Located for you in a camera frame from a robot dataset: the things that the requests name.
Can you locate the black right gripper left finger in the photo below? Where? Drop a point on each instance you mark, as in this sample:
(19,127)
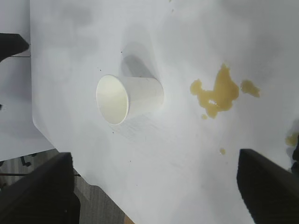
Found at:
(35,193)

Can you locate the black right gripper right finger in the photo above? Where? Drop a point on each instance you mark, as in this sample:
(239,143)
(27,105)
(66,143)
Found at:
(271,193)

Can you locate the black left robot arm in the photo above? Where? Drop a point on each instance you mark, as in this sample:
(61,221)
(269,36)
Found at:
(11,45)

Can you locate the yellow liquid spill puddle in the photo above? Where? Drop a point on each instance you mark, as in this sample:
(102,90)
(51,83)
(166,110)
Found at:
(222,88)

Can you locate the black cloth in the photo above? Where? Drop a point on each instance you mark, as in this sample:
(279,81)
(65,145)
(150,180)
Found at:
(297,155)

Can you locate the black equipment under table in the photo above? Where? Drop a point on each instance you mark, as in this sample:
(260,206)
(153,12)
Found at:
(77,210)

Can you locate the white paper cup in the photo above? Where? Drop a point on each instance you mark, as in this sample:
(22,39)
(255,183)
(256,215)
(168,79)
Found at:
(140,93)

